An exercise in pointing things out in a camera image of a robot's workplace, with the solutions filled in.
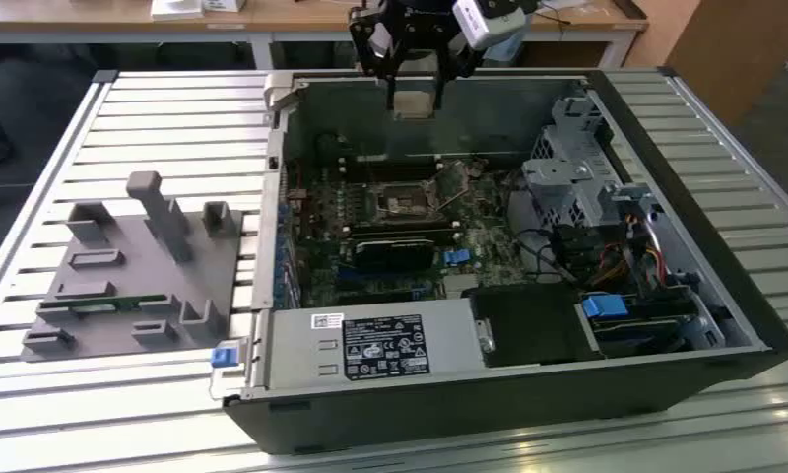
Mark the black plastic fan shroud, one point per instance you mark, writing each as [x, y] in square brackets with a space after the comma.
[575, 246]

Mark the silver chipset heatsink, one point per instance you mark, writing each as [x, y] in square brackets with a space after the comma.
[459, 286]

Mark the white printed box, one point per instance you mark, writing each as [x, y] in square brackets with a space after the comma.
[227, 5]

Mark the white paper sheet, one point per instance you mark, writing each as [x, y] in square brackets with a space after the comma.
[562, 4]

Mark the silver CPU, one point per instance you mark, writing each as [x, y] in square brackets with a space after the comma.
[414, 103]

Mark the black rating label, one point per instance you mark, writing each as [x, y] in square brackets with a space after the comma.
[384, 350]

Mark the grey parts rack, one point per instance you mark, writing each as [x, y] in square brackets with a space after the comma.
[138, 276]

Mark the wooden cabinet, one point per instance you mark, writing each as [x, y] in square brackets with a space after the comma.
[729, 49]

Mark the grey power supply unit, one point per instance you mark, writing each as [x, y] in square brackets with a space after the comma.
[302, 355]

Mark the green motherboard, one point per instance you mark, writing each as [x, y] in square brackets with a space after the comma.
[492, 246]

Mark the CPU socket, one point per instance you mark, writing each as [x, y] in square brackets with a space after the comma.
[404, 199]

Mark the green RAM stick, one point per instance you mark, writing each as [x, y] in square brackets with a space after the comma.
[124, 301]

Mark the grey metal drive cage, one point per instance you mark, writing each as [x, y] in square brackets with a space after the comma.
[558, 197]

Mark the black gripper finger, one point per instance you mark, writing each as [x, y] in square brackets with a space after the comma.
[456, 59]
[376, 66]

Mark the black plastic bay cover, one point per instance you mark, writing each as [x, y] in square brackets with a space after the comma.
[533, 325]

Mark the blue case latch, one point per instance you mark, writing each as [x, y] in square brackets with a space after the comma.
[223, 357]

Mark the white barcode sticker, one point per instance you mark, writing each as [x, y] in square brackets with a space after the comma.
[328, 321]

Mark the black open PC case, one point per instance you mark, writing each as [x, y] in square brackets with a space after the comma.
[434, 424]

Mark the wooden desk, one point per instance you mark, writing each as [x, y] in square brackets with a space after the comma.
[72, 22]

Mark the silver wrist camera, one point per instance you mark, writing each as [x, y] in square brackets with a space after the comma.
[492, 20]

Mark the blue plastic board clip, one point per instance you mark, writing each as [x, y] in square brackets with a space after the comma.
[456, 257]

